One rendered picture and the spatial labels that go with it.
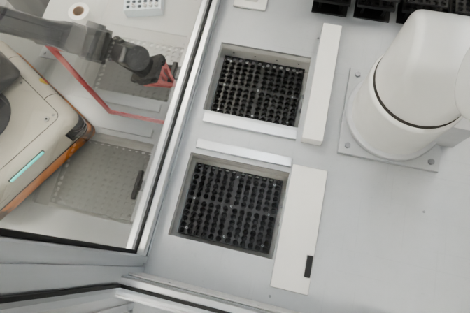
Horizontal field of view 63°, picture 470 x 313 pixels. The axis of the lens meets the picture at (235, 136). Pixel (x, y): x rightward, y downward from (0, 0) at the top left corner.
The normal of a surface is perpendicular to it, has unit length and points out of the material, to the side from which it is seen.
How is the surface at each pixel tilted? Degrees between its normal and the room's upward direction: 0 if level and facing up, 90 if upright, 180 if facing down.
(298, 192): 0
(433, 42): 22
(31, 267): 90
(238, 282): 0
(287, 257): 0
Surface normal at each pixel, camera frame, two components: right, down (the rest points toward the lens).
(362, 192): -0.05, -0.33
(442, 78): -0.22, 0.73
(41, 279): 0.97, 0.20
